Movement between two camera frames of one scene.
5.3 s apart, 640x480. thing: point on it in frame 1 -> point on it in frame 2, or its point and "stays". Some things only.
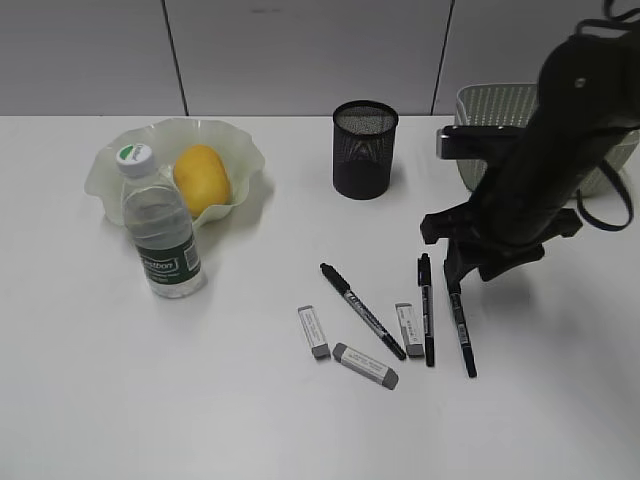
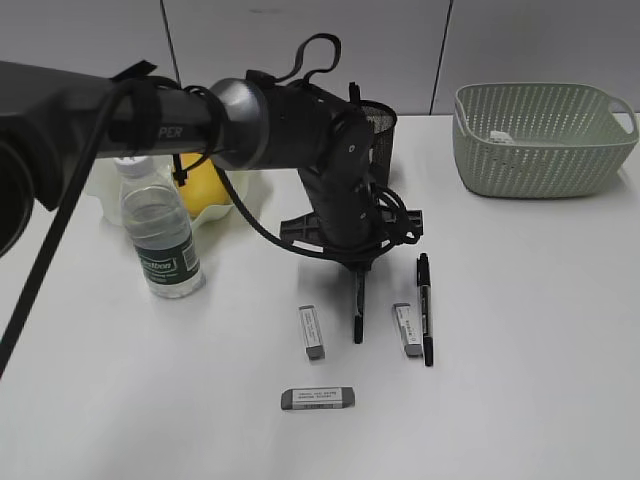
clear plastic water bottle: x=159 y=214 stays
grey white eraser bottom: x=365 y=366 -> x=317 y=397
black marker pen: x=342 y=286 -> x=358 y=329
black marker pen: x=425 y=282 stays
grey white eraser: x=410 y=329 stays
